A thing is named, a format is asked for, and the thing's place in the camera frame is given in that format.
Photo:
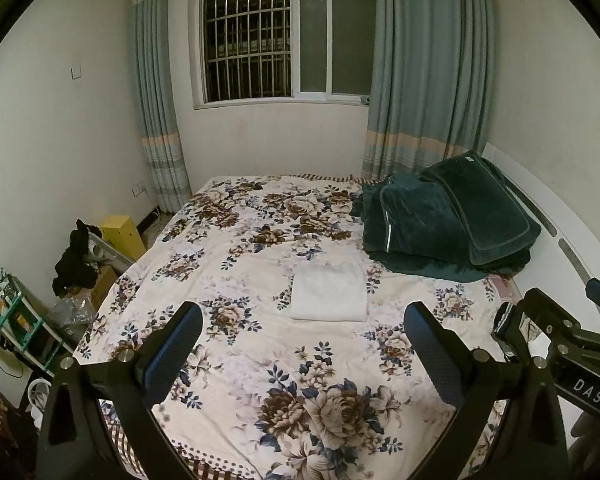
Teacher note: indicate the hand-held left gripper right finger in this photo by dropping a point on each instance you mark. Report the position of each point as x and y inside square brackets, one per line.
[430, 355]

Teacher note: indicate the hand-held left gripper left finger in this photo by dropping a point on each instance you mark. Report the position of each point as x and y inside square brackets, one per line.
[172, 355]

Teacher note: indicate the white knit sweater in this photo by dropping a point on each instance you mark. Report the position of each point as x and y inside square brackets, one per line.
[330, 290]

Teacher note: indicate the black hanging clothes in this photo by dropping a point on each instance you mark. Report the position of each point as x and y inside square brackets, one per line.
[75, 260]

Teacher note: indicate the person's right hand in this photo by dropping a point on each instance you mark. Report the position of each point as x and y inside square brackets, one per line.
[592, 440]

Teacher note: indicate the black patterned garment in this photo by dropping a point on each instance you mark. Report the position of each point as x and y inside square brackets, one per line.
[502, 321]

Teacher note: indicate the pink checked bedsheet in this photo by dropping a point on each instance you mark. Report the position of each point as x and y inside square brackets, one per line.
[507, 290]

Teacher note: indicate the clear plastic bag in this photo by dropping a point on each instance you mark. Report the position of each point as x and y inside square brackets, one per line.
[72, 315]

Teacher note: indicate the white bed headboard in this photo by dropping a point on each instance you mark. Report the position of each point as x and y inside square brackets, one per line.
[555, 195]

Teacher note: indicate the grey metal rack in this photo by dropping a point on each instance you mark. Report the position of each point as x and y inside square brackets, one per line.
[112, 252]

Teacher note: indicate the dark green pillow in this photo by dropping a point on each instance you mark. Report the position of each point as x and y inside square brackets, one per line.
[485, 205]

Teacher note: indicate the yellow box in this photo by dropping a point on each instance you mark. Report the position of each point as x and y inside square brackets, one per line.
[122, 235]

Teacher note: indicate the dark green blanket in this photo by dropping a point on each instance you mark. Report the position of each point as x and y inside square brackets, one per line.
[405, 215]

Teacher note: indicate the floral quilt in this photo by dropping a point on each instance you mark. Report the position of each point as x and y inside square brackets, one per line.
[260, 240]

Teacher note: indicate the teal storage shelf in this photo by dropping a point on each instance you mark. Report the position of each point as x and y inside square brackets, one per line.
[25, 320]

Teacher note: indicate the red patterned bag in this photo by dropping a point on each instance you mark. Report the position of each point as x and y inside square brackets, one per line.
[0, 425]

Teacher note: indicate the narrow green curtain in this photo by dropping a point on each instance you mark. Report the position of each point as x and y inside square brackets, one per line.
[157, 85]

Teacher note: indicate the wide green curtain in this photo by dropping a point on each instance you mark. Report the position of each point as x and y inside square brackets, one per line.
[425, 70]

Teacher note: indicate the barred window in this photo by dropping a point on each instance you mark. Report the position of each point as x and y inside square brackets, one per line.
[280, 35]

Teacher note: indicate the white wall socket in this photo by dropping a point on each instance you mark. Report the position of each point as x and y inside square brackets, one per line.
[139, 190]

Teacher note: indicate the white wall switch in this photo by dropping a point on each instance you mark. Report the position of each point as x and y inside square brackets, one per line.
[76, 72]

